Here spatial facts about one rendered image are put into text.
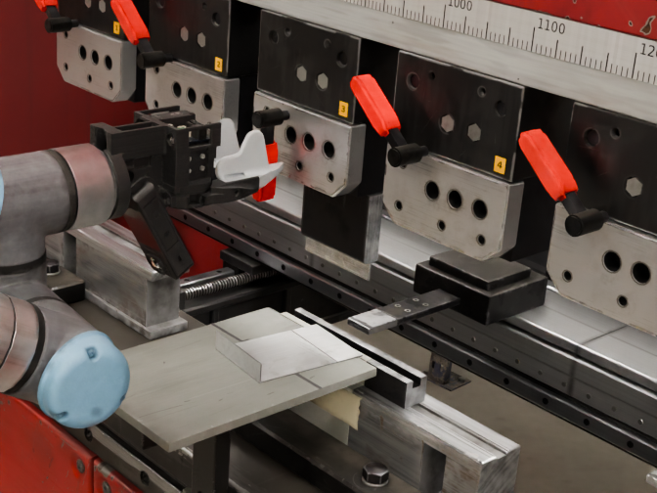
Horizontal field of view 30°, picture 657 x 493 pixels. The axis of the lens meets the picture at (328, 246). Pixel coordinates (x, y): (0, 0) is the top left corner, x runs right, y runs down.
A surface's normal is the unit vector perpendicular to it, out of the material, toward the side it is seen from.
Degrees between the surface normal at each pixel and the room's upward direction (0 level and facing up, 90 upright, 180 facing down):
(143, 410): 0
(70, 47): 90
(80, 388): 90
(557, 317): 0
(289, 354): 0
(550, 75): 90
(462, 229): 90
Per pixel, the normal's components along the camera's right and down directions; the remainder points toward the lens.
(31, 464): -0.74, 0.20
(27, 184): 0.60, -0.25
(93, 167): 0.52, -0.45
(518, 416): 0.07, -0.93
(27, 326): 0.74, -0.36
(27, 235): 0.80, 0.28
